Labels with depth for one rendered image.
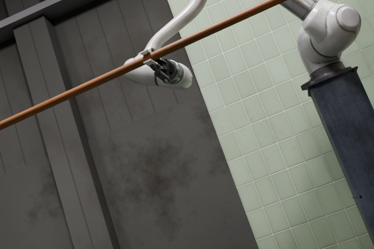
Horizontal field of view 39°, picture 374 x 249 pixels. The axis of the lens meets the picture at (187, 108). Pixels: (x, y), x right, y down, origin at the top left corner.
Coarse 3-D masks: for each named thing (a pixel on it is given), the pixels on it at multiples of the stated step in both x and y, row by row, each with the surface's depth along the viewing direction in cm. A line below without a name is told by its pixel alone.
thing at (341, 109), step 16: (336, 80) 219; (352, 80) 218; (320, 96) 220; (336, 96) 218; (352, 96) 217; (320, 112) 223; (336, 112) 217; (352, 112) 216; (368, 112) 214; (336, 128) 216; (352, 128) 215; (368, 128) 213; (336, 144) 215; (352, 144) 214; (368, 144) 212; (352, 160) 213; (368, 160) 211; (352, 176) 212; (368, 176) 210; (352, 192) 222; (368, 192) 209; (368, 208) 208; (368, 224) 207
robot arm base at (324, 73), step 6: (330, 66) 223; (336, 66) 223; (342, 66) 225; (318, 72) 225; (324, 72) 223; (330, 72) 222; (336, 72) 221; (312, 78) 229; (318, 78) 223; (324, 78) 222; (306, 84) 231
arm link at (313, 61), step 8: (304, 32) 229; (304, 40) 227; (304, 48) 228; (312, 48) 222; (304, 56) 230; (312, 56) 224; (320, 56) 222; (336, 56) 222; (304, 64) 232; (312, 64) 227; (320, 64) 225; (328, 64) 224; (312, 72) 228
